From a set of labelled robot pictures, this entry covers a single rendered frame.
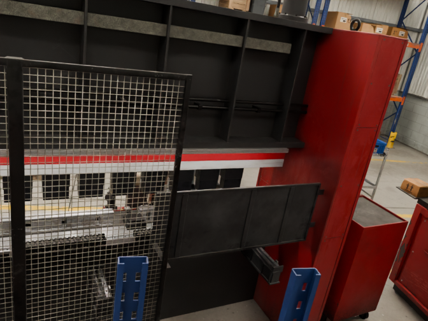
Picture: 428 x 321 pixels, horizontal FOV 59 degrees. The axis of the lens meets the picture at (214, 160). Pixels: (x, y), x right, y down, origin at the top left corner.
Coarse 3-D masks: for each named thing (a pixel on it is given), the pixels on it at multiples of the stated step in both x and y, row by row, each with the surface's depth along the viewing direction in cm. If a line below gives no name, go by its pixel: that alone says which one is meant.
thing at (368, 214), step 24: (360, 216) 297; (384, 216) 304; (360, 240) 279; (384, 240) 293; (360, 264) 291; (384, 264) 306; (336, 288) 300; (360, 288) 303; (336, 312) 301; (360, 312) 318
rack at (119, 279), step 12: (120, 264) 73; (132, 264) 77; (144, 264) 75; (120, 276) 74; (132, 276) 78; (144, 276) 76; (120, 288) 75; (132, 288) 79; (144, 288) 77; (120, 300) 76; (132, 300) 80; (144, 300) 78
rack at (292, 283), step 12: (300, 276) 79; (312, 276) 83; (288, 288) 82; (300, 288) 83; (312, 288) 81; (288, 300) 81; (300, 300) 85; (312, 300) 83; (288, 312) 82; (300, 312) 86
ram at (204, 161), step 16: (0, 160) 203; (32, 160) 211; (48, 160) 214; (64, 160) 218; (80, 160) 222; (96, 160) 227; (160, 160) 246; (192, 160) 256; (208, 160) 262; (224, 160) 268; (240, 160) 274; (256, 160) 280; (272, 160) 287
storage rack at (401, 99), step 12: (408, 0) 920; (324, 12) 787; (324, 24) 797; (408, 36) 909; (420, 48) 873; (408, 60) 908; (408, 84) 901; (396, 96) 913; (396, 108) 933; (396, 120) 931
